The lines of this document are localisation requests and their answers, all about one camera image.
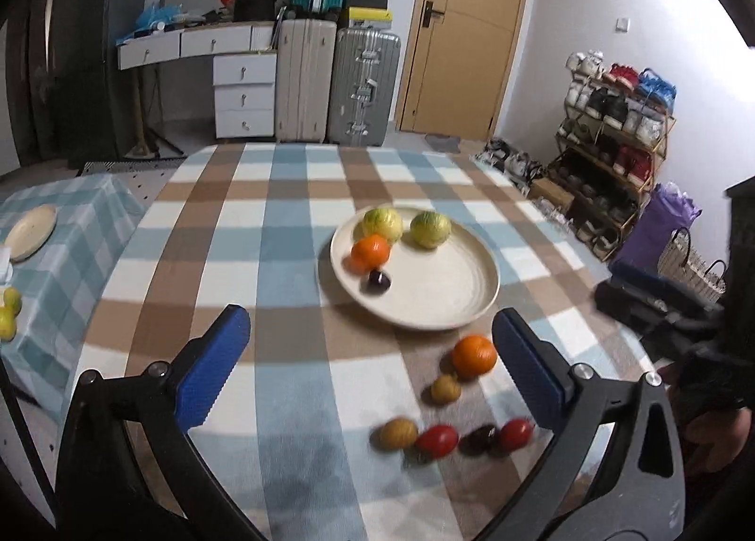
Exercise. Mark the large cream plate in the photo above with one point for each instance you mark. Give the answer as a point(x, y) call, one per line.
point(433, 291)

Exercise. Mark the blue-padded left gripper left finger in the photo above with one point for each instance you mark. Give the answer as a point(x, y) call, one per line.
point(99, 484)

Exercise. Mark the black refrigerator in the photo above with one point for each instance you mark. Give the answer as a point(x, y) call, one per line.
point(67, 97)

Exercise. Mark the small cream plate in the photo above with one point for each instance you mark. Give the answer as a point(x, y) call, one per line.
point(31, 232)

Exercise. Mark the person's right hand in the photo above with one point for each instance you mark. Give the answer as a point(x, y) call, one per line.
point(718, 438)

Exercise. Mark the wooden door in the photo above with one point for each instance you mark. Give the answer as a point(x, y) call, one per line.
point(457, 66)

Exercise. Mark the beige suitcase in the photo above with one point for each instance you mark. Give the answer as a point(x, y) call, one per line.
point(305, 56)

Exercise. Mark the yellow lime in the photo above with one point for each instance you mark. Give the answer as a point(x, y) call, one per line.
point(8, 323)
point(12, 299)

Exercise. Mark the red cherry tomato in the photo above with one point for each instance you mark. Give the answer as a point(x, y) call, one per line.
point(437, 441)

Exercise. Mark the dark plum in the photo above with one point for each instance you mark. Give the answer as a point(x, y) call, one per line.
point(378, 281)
point(480, 441)

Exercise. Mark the white drawer desk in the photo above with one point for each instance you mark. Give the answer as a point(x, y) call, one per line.
point(225, 73)

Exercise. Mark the cardboard box on floor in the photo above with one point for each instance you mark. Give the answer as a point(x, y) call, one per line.
point(546, 189)

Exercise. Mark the purple bag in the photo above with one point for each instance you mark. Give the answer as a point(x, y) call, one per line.
point(668, 210)

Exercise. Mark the side table checkered cloth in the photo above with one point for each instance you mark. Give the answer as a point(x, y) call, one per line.
point(61, 284)

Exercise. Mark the shoe rack with shoes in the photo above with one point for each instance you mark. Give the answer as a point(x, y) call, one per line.
point(611, 143)

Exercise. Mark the yellow-green guava right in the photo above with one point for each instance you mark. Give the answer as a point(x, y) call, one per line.
point(430, 229)

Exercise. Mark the silver suitcase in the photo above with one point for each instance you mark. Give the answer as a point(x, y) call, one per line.
point(362, 86)

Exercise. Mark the brown longan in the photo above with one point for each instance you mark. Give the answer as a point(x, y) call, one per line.
point(398, 434)
point(446, 389)

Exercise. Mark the yellow-green guava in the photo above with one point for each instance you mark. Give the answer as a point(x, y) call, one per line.
point(430, 229)
point(383, 221)

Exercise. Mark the dark plum on plate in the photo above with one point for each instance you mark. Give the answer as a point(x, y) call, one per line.
point(378, 281)

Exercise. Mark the woven basket bag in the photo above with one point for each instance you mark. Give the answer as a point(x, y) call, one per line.
point(681, 263)

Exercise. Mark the white sneakers on floor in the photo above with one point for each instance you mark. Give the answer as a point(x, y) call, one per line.
point(517, 165)

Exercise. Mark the checkered tablecloth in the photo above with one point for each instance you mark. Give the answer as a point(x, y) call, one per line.
point(290, 434)

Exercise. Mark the orange tangerine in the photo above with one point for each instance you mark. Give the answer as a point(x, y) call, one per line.
point(473, 356)
point(369, 253)

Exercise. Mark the orange tangerine on plate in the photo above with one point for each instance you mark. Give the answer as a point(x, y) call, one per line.
point(369, 253)

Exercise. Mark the yellow-green guava left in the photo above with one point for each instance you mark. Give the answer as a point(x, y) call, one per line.
point(383, 221)

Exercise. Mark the red tomato with stem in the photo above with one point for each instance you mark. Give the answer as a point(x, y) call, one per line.
point(515, 434)

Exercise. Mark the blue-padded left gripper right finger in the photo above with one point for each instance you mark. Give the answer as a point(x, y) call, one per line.
point(613, 467)

